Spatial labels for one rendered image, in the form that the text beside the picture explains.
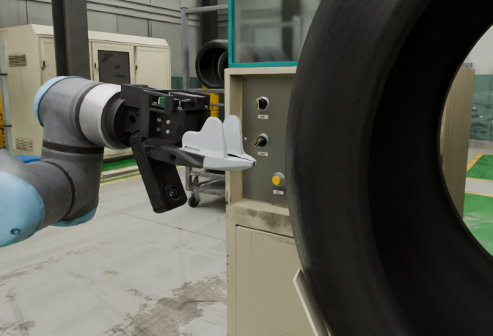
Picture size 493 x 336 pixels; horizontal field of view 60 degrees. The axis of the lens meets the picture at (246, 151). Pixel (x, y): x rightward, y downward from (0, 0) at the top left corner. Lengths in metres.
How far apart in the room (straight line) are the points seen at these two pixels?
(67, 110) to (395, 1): 0.48
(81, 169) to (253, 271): 0.66
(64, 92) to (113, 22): 9.48
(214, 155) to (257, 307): 0.80
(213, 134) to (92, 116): 0.19
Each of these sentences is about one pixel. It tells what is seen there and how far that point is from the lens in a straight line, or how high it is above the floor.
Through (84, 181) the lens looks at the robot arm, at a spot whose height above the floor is 1.09.
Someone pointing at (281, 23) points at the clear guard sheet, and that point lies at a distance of 1.10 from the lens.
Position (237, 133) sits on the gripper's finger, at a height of 1.17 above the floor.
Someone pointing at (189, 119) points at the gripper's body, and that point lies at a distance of 0.54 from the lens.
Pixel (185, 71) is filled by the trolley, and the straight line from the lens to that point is 4.12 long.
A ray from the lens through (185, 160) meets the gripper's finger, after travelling 0.49.
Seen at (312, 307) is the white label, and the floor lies 1.05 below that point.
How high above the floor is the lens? 1.23
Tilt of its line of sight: 9 degrees down
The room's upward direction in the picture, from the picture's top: straight up
